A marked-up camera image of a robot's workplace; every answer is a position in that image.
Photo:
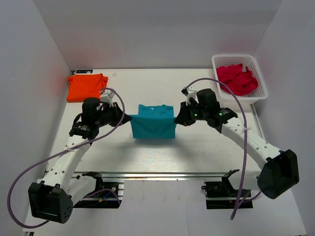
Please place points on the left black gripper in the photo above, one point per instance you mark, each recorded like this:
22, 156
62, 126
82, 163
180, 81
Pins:
116, 110

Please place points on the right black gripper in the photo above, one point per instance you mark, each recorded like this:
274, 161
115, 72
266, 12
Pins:
183, 118

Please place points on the teal t-shirt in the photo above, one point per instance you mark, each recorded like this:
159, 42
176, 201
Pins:
153, 122

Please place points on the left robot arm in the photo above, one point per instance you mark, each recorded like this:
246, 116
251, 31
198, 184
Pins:
54, 197

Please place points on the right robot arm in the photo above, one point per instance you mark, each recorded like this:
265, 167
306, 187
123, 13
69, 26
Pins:
278, 169

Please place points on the orange folded t-shirt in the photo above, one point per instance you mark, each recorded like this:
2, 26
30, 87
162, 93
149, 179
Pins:
83, 86

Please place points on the blue label sticker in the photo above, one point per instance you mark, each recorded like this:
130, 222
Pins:
84, 71

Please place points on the pink crumpled t-shirt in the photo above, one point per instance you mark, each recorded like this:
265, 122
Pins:
240, 82

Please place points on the white plastic basket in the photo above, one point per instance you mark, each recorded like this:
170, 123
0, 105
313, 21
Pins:
247, 61

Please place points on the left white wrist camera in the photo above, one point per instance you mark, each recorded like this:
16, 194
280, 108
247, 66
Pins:
107, 96

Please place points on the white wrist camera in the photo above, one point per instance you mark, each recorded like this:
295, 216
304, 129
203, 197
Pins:
189, 92
107, 96

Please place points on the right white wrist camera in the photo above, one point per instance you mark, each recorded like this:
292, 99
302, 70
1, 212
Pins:
189, 92

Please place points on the aluminium front rail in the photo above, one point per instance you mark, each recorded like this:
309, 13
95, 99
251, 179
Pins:
116, 177

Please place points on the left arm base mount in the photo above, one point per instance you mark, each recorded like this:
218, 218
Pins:
107, 194

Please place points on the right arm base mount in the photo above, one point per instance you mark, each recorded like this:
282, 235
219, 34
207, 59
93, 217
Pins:
220, 194

